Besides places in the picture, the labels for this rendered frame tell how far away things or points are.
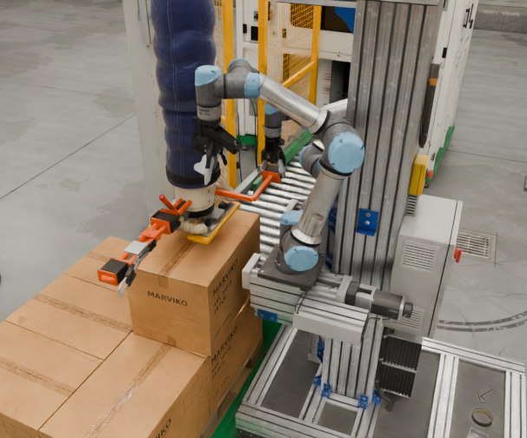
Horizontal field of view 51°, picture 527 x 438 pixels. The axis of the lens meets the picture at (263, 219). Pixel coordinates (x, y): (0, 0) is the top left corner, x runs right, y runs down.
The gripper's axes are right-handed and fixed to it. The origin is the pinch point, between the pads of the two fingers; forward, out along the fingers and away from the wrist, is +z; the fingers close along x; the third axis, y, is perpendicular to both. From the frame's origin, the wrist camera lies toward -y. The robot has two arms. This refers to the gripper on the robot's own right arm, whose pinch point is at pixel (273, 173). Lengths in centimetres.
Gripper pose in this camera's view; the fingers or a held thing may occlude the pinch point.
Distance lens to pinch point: 255.5
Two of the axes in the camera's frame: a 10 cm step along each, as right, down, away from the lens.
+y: -3.6, 5.0, -7.9
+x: 9.3, 2.0, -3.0
